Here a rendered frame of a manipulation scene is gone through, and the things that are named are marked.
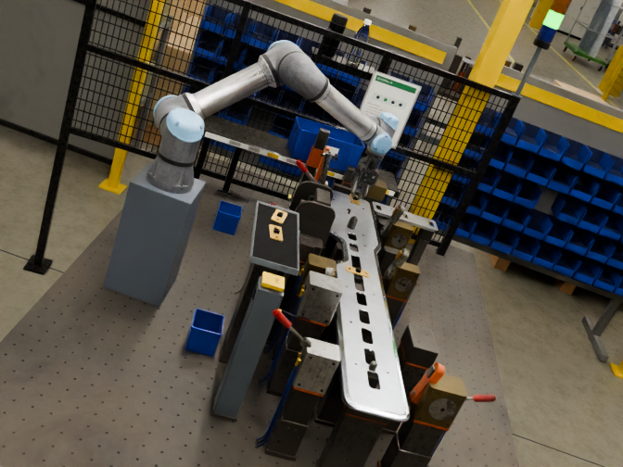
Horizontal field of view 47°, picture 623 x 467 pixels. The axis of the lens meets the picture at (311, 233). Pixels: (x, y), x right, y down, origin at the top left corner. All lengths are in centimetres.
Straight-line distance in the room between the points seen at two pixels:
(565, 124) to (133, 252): 303
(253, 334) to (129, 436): 41
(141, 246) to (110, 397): 54
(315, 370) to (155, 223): 76
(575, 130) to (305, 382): 315
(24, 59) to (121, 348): 277
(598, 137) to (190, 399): 329
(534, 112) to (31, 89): 304
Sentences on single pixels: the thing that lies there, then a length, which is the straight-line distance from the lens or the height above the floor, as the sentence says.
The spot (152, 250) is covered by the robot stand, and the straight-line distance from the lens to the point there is 238.
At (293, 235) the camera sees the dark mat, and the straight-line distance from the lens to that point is 215.
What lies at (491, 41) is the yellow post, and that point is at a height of 173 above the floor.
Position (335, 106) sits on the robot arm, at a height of 147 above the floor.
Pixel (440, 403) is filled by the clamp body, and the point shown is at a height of 102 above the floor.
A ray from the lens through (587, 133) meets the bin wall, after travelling 473.
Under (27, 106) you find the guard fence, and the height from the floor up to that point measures 32.
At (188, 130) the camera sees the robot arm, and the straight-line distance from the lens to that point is 225.
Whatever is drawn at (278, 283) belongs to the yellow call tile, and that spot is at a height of 116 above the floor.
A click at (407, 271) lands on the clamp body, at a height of 104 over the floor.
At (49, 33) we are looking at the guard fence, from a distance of 462.
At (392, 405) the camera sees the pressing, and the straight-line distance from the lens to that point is 193.
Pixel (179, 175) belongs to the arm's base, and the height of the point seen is 116.
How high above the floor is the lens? 209
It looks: 25 degrees down
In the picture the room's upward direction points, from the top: 21 degrees clockwise
